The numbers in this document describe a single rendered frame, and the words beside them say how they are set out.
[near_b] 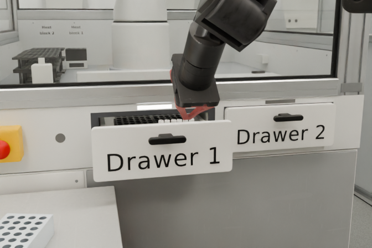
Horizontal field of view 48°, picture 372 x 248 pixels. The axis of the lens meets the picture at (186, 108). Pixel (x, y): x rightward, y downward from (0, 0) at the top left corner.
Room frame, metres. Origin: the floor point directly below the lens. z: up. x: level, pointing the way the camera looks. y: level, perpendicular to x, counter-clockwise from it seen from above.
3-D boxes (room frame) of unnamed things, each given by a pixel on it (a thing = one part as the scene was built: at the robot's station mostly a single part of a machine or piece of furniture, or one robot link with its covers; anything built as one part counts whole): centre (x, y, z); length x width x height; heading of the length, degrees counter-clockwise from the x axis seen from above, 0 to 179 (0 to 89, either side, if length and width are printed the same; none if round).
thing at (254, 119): (1.01, -0.24, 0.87); 0.29 x 0.02 x 0.11; 102
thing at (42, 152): (1.43, 0.14, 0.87); 1.02 x 0.95 x 0.14; 102
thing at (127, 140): (0.83, 0.04, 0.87); 0.29 x 0.02 x 0.11; 102
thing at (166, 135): (0.80, 0.04, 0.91); 0.07 x 0.04 x 0.01; 102
